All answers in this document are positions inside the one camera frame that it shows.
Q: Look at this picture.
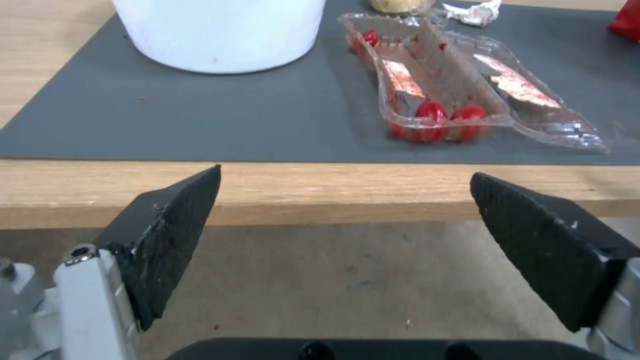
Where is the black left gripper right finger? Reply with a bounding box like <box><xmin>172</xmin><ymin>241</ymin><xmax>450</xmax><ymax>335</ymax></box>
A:
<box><xmin>470</xmin><ymin>172</ymin><xmax>640</xmax><ymax>360</ymax></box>

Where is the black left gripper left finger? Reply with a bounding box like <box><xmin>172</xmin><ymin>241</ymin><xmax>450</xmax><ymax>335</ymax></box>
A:
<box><xmin>0</xmin><ymin>164</ymin><xmax>222</xmax><ymax>360</ymax></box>

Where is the dark grey table mat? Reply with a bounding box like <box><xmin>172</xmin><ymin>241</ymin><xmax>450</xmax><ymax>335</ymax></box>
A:
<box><xmin>0</xmin><ymin>0</ymin><xmax>640</xmax><ymax>166</ymax></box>

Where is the clear plastic clamshell container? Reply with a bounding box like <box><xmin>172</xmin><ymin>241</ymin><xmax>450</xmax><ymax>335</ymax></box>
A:
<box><xmin>337</xmin><ymin>8</ymin><xmax>612</xmax><ymax>155</ymax></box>

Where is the white round bucket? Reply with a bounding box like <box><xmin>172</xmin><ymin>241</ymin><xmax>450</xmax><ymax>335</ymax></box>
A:
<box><xmin>110</xmin><ymin>0</ymin><xmax>327</xmax><ymax>75</ymax></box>

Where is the red snack packet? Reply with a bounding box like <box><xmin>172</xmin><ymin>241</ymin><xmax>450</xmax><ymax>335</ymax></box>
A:
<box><xmin>606</xmin><ymin>0</ymin><xmax>640</xmax><ymax>42</ymax></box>

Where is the crumpled white tissue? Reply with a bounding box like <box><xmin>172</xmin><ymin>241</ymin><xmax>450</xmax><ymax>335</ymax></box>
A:
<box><xmin>439</xmin><ymin>0</ymin><xmax>503</xmax><ymax>27</ymax></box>

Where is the yellowish round food item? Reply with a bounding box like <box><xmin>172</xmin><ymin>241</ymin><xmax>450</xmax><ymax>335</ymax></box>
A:
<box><xmin>369</xmin><ymin>0</ymin><xmax>435</xmax><ymax>15</ymax></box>

